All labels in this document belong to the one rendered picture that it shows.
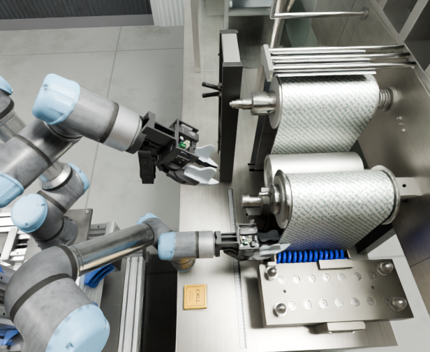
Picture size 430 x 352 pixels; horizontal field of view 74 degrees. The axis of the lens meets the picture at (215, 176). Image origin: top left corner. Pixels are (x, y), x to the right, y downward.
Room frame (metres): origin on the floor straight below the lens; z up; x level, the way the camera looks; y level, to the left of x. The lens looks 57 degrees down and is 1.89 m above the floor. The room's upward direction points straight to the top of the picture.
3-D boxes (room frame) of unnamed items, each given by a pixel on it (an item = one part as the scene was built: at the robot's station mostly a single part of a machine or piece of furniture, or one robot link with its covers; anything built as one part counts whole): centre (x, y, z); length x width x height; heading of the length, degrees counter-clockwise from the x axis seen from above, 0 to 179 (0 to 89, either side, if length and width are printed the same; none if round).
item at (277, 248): (0.27, -0.17, 1.11); 0.09 x 0.03 x 0.06; 91
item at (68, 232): (0.41, 0.61, 0.87); 0.15 x 0.15 x 0.10
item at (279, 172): (0.34, -0.16, 1.25); 0.15 x 0.01 x 0.15; 3
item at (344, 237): (0.29, -0.30, 1.11); 0.23 x 0.01 x 0.18; 93
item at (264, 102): (0.59, -0.13, 1.33); 0.06 x 0.06 x 0.06; 3
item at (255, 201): (0.38, -0.12, 1.05); 0.06 x 0.05 x 0.31; 93
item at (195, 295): (0.17, 0.06, 0.91); 0.07 x 0.07 x 0.02; 3
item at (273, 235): (0.30, -0.16, 1.11); 0.09 x 0.03 x 0.06; 94
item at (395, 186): (0.35, -0.42, 1.25); 0.15 x 0.01 x 0.15; 3
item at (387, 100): (0.61, -0.44, 1.33); 0.07 x 0.07 x 0.07; 3
